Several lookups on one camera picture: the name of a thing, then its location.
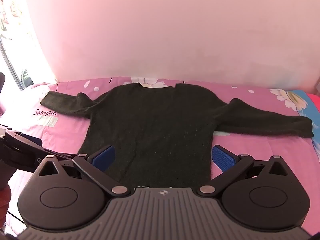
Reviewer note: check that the pink floral bed sheet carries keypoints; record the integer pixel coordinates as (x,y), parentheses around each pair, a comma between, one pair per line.
(62,130)

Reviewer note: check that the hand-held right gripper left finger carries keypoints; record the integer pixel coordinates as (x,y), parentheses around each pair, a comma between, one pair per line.
(105,157)

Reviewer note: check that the person's left forearm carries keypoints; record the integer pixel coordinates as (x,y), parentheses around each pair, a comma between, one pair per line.
(4,202)

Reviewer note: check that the red cloth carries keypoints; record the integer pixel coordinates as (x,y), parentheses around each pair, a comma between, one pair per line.
(315,99)

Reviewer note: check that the dark green knit sweater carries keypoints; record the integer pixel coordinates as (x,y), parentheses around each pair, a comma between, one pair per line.
(155,130)

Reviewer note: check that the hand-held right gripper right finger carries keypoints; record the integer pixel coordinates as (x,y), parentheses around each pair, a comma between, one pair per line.
(222,158)

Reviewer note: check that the window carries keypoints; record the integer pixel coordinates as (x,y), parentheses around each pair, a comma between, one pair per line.
(15,62)

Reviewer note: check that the blue printed cloth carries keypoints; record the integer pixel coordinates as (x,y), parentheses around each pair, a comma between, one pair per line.
(303,98)

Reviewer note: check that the floral curtain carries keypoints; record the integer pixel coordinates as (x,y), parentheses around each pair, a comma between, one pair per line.
(10,0)

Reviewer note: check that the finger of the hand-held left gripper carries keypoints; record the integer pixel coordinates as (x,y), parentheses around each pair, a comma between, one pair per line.
(28,138)
(58,155)

